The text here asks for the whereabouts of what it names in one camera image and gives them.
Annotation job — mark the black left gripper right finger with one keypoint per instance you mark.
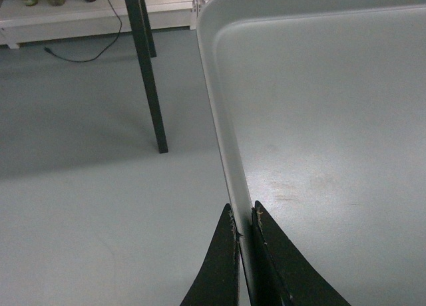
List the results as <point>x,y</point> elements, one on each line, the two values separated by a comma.
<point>283,276</point>

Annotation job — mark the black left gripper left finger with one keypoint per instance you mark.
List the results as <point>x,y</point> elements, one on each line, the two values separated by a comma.
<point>217,282</point>

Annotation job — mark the grey-silver rectangular tray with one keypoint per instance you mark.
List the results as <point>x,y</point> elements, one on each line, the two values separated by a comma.
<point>319,111</point>

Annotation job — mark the black table leg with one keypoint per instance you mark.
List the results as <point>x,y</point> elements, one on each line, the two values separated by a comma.
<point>145,49</point>

